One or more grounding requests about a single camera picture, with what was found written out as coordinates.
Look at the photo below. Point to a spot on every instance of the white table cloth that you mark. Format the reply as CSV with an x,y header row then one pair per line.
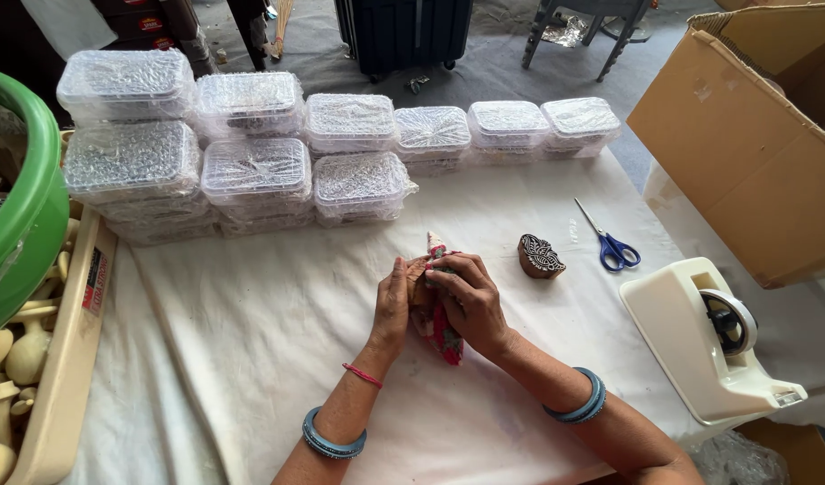
x,y
271,337

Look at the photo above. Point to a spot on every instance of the green plastic tub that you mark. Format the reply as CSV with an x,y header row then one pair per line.
x,y
21,222

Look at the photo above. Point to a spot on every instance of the floral red cloth pouch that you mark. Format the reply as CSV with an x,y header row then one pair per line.
x,y
447,340

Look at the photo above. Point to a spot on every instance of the blue bangles on right wrist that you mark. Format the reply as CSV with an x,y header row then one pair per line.
x,y
587,404

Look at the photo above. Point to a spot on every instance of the blue bangles on wrist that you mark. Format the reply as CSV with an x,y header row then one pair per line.
x,y
587,404
331,444

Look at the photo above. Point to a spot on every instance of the person's left hand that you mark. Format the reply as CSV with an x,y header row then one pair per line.
x,y
391,316

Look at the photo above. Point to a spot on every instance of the red thread wrist band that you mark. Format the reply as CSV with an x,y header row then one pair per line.
x,y
362,375

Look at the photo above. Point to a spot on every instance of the straw broom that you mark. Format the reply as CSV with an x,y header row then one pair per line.
x,y
281,27

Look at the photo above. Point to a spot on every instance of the large brown cardboard box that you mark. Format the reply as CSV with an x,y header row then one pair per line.
x,y
742,161

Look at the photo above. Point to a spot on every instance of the carved wooden printing block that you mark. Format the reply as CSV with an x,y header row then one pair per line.
x,y
540,259

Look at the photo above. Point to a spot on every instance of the clear tape roll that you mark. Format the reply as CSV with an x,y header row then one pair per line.
x,y
741,316

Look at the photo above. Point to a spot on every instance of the clear plastic bag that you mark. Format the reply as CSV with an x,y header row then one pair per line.
x,y
735,461

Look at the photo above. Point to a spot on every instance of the blue bangles on left wrist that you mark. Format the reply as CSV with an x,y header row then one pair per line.
x,y
331,444

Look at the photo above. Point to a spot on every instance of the stack of clear plastic containers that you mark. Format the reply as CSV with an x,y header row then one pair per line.
x,y
250,168

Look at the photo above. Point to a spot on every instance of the heap of pale wooden knobs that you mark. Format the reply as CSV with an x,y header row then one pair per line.
x,y
25,350

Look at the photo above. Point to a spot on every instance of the grey chair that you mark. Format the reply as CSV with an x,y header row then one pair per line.
x,y
614,40

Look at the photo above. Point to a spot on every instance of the cream tape dispenser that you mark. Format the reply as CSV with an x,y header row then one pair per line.
x,y
675,337

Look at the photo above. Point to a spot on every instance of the person's right fingers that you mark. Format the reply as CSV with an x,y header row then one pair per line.
x,y
456,279

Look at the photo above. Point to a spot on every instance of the person's left fingers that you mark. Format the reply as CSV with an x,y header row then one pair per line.
x,y
399,279

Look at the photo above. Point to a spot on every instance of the crumpled silver foil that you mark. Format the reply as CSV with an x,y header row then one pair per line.
x,y
566,32

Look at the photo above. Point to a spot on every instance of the small brown cardboard box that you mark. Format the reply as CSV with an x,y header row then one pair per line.
x,y
803,455

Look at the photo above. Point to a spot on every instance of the person's right hand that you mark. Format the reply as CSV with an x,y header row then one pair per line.
x,y
476,310

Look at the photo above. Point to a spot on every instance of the black wheeled case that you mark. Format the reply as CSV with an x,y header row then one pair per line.
x,y
405,33

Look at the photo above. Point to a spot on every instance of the cream plastic crate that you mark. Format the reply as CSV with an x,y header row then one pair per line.
x,y
65,364

